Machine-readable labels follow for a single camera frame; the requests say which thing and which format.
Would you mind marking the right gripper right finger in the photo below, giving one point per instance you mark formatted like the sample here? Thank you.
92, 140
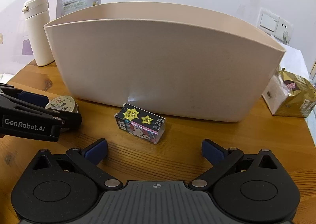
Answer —
222, 161

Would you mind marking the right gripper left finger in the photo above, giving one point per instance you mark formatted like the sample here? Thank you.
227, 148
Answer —
87, 160

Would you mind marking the round tin with print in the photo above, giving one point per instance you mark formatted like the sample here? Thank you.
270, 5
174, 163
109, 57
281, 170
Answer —
63, 103

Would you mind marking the white wall switch socket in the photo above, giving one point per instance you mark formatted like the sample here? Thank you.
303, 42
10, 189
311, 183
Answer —
274, 25

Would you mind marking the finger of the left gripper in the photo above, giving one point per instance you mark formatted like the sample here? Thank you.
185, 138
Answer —
29, 97
66, 118

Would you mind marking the banana chips bag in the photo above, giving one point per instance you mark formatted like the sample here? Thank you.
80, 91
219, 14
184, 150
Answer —
69, 6

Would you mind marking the gold foil snack bag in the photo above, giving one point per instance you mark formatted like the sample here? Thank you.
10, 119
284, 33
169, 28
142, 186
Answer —
299, 95

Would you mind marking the cream thermos bottle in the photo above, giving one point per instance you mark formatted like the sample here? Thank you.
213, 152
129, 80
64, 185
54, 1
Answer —
36, 14

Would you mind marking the beige plastic storage bin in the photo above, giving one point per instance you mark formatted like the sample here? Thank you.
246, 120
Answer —
165, 58

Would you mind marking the black cartoon card box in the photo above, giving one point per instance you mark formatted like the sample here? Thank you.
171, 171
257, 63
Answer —
140, 123

